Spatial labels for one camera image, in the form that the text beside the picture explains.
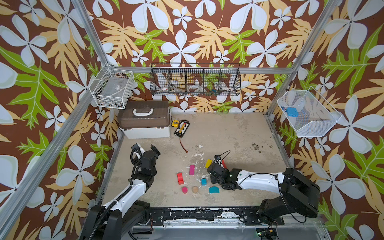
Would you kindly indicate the teal arch block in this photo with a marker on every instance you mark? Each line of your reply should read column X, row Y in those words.
column 214, row 190

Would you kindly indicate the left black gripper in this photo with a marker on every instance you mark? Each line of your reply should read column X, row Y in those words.
column 156, row 152

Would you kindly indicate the white wire basket right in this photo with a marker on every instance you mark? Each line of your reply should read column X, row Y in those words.
column 316, row 115

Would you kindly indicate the natural wood cylinder block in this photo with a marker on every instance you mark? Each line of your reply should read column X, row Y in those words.
column 195, row 189

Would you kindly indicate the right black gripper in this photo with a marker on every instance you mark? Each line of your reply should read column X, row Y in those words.
column 216, row 167

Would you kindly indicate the black charger board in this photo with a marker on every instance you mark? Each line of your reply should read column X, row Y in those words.
column 182, row 128

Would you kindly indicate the white wire basket left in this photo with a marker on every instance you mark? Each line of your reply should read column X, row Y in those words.
column 112, row 88

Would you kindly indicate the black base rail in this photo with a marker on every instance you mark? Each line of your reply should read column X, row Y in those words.
column 248, row 215

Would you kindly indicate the white wire basket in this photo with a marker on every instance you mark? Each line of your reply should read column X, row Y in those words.
column 316, row 115
column 112, row 88

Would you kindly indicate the magenta wood block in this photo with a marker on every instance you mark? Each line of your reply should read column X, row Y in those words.
column 192, row 170

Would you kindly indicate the blue object in basket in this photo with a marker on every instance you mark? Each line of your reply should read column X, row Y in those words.
column 292, row 112

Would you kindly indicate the yellow wood block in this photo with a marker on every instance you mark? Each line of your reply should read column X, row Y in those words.
column 208, row 163

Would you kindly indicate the black wire basket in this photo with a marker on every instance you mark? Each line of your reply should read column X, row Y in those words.
column 210, row 79

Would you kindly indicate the white box brown lid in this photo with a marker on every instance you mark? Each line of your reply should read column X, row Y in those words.
column 145, row 120

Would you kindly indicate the magenta cylinder block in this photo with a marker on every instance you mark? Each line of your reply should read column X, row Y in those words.
column 184, row 190

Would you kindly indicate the red arch block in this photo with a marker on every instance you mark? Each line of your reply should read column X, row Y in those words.
column 180, row 178

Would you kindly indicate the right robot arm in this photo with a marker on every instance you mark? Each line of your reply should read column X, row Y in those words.
column 297, row 194

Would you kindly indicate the small blue cube block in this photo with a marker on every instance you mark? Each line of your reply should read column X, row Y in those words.
column 204, row 182

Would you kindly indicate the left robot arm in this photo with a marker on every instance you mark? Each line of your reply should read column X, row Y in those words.
column 115, row 219

